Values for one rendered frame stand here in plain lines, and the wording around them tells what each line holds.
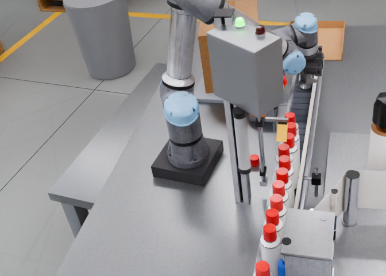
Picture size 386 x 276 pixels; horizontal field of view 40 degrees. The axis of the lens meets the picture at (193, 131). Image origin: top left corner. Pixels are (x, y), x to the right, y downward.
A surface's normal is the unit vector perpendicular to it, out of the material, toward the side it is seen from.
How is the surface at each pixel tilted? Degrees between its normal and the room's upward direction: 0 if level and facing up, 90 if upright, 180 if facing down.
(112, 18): 94
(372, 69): 0
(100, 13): 94
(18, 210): 0
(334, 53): 0
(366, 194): 90
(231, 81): 90
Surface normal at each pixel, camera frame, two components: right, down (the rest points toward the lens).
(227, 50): -0.76, 0.47
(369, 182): -0.18, 0.62
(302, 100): -0.13, -0.78
